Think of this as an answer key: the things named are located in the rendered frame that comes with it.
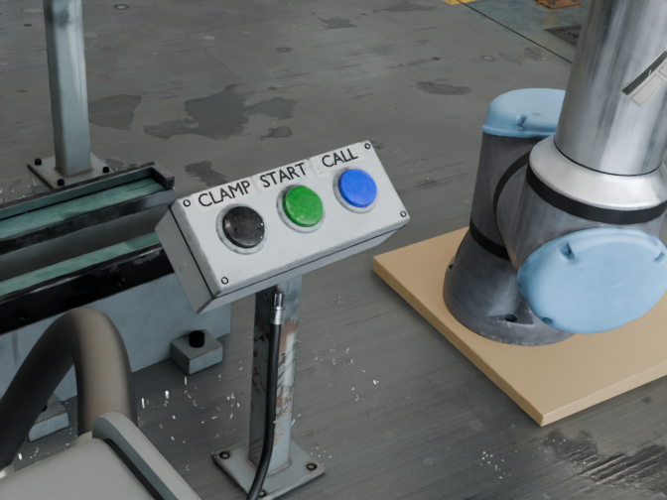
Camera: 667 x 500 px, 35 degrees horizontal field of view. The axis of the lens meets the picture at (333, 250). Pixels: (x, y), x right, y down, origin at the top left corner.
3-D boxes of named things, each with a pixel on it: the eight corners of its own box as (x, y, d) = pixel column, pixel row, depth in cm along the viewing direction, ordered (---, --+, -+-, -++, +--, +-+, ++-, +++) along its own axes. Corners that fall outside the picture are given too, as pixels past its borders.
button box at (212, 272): (195, 317, 72) (221, 291, 67) (150, 227, 73) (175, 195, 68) (381, 245, 81) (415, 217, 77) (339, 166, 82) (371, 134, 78)
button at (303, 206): (287, 239, 73) (298, 229, 71) (268, 201, 73) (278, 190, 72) (321, 227, 74) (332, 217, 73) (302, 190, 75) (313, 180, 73)
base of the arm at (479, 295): (525, 244, 117) (540, 168, 112) (618, 319, 107) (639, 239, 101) (414, 279, 111) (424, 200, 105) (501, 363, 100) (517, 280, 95)
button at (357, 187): (342, 219, 75) (353, 209, 74) (324, 184, 76) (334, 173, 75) (373, 208, 77) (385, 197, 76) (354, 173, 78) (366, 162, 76)
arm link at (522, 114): (573, 188, 109) (598, 69, 101) (610, 263, 98) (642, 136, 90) (459, 187, 108) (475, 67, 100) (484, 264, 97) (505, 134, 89)
